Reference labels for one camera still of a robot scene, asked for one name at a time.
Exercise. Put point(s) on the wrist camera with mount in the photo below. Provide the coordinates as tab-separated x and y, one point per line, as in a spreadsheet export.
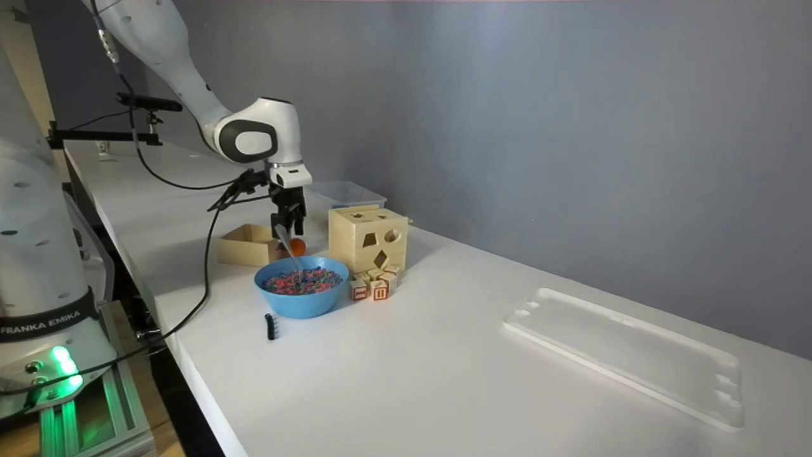
247	185

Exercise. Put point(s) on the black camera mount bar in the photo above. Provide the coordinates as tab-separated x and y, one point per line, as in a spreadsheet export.
103	134

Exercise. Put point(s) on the black marker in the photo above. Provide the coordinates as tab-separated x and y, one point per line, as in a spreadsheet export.
271	326

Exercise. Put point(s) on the wooden shape sorter cube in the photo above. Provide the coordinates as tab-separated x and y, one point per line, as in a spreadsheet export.
370	241

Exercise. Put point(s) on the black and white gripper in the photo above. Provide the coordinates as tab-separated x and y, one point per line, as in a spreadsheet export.
289	194

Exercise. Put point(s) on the orange ball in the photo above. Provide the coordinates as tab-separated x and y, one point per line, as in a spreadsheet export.
297	247

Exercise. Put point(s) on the small wooden letter block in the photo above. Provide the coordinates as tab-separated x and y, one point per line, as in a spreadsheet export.
381	290
390	274
361	290

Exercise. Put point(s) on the robot base stand green light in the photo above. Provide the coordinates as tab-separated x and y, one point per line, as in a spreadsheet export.
72	397

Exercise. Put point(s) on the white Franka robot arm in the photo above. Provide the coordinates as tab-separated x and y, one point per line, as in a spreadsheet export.
168	67

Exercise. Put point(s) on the colourful beads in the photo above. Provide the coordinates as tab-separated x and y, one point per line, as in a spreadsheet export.
304	280

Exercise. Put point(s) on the small open wooden box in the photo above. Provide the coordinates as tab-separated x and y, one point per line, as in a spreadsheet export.
247	246

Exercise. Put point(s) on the clear acrylic tray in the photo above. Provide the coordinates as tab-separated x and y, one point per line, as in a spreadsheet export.
630	351

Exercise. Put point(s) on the blue plastic bowl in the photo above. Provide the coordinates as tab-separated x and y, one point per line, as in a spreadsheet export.
300	298

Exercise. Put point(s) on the grey stick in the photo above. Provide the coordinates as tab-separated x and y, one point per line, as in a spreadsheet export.
291	247

